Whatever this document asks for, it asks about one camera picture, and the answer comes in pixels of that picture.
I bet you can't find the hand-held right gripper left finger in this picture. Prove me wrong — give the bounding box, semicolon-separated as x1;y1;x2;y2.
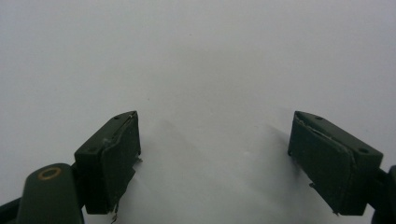
74;110;143;217

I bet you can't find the pale blue table mat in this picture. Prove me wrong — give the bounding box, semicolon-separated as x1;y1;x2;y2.
0;0;396;224

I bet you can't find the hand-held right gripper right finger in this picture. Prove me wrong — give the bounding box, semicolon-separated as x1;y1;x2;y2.
287;110;385;217

